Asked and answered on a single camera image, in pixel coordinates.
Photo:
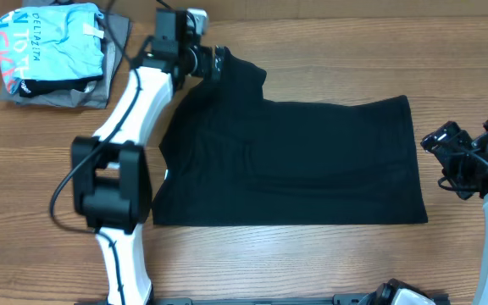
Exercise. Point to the light blue folded t-shirt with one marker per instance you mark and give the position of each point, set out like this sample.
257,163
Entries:
55,42

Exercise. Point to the grey folded garment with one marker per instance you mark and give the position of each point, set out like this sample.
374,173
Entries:
97,92

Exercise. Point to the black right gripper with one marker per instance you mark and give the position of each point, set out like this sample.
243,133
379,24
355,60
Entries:
440,141

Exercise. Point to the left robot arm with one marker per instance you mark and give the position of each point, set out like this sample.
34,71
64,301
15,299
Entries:
112,189

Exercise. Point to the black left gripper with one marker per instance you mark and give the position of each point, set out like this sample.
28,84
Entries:
204,69

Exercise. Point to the black t-shirt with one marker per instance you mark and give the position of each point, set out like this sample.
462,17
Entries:
235,158

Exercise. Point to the black folded garment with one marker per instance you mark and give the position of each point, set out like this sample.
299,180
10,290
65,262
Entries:
33,88

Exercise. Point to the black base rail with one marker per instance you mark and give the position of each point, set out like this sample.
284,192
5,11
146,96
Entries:
338,299

